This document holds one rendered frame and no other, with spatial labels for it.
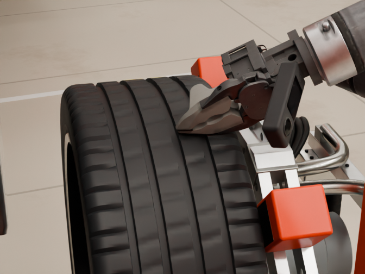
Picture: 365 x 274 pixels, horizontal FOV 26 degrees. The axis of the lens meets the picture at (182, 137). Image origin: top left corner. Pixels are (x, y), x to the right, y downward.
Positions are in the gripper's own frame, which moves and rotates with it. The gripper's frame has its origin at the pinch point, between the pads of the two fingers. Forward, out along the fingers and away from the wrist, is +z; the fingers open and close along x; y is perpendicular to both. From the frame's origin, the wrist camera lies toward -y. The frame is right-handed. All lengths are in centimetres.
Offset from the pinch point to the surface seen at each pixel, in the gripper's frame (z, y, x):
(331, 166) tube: -15.9, 7.9, -32.1
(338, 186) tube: -15.7, 1.0, -28.6
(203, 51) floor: 28, 277, -238
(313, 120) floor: -15, 178, -220
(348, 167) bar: -18.5, 9.6, -36.9
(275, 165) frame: -8.8, -3.3, -11.4
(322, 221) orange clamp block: -12.2, -16.8, -9.3
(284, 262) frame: -4.7, -16.1, -16.2
